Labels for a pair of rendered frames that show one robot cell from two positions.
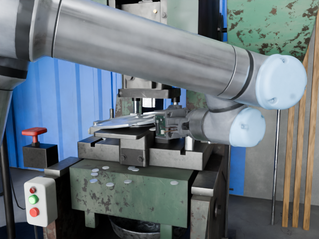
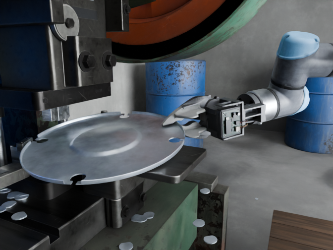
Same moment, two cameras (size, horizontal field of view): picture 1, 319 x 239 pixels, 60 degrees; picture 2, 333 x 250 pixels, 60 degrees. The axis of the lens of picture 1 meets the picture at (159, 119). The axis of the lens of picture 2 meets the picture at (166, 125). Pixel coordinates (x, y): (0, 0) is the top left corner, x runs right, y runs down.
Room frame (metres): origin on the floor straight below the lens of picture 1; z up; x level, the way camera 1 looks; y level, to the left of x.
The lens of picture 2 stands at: (0.73, 0.56, 0.95)
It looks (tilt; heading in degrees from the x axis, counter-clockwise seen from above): 14 degrees down; 278
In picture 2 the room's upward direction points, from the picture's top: straight up
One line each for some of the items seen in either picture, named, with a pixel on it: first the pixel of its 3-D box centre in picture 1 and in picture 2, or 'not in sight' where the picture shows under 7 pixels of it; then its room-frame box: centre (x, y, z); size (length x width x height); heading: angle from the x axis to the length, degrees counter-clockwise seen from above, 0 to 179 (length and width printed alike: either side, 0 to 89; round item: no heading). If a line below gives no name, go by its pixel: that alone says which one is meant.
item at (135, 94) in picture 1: (150, 95); (50, 97); (1.03, 0.03, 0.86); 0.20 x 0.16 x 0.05; 73
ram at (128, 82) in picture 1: (145, 46); (60, 0); (0.99, 0.05, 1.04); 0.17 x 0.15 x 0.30; 163
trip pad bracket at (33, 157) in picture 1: (42, 170); not in sight; (0.90, 0.40, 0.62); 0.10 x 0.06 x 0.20; 73
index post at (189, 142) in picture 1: (189, 134); not in sight; (0.85, -0.10, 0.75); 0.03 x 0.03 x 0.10; 73
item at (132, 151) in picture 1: (132, 144); (130, 182); (0.86, 0.09, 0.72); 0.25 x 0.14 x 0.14; 163
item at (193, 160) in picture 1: (150, 144); (61, 185); (1.03, 0.03, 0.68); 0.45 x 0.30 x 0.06; 73
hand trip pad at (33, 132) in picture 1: (35, 140); not in sight; (0.91, 0.42, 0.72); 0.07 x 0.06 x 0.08; 163
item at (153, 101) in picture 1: (149, 101); (57, 109); (1.02, 0.04, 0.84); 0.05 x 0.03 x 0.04; 73
